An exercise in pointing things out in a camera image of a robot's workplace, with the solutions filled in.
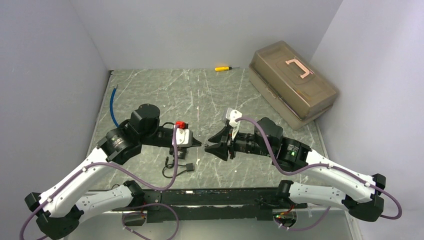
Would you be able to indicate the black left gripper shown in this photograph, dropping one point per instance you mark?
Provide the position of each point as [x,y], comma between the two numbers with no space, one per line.
[195,143]

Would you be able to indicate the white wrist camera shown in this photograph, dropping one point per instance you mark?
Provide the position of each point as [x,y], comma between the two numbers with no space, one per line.
[232,115]
[183,136]

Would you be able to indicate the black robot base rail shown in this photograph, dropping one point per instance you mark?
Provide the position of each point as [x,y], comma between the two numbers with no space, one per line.
[259,203]

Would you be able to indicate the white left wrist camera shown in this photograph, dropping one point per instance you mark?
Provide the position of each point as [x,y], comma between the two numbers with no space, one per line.
[183,136]

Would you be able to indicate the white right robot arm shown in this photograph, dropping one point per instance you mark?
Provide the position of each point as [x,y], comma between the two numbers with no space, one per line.
[356,193]

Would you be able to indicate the brown translucent storage box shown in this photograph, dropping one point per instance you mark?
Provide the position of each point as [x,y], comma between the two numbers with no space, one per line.
[290,84]

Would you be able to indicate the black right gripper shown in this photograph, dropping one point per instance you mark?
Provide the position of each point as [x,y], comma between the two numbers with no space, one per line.
[221,148]

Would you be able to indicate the yellow screwdriver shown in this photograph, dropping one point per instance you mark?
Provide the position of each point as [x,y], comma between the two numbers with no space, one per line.
[225,68]

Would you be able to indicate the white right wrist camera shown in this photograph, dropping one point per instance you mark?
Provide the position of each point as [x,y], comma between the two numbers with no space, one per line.
[232,115]

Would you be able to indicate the blue cable lock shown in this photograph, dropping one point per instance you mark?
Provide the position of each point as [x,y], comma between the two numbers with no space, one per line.
[111,106]

